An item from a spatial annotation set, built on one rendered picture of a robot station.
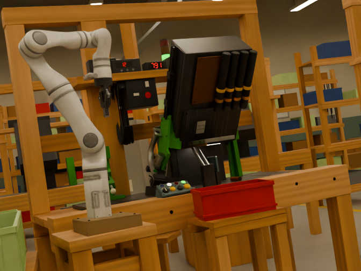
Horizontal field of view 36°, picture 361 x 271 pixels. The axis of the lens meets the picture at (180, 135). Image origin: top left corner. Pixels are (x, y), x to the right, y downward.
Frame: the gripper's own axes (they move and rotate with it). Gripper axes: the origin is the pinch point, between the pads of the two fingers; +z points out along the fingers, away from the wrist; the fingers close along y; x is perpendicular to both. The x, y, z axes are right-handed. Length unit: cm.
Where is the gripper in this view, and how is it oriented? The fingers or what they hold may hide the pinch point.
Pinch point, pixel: (106, 112)
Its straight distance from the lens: 232.8
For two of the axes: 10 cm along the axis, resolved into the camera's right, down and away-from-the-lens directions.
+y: -4.1, 0.6, 9.1
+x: -9.1, 0.8, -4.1
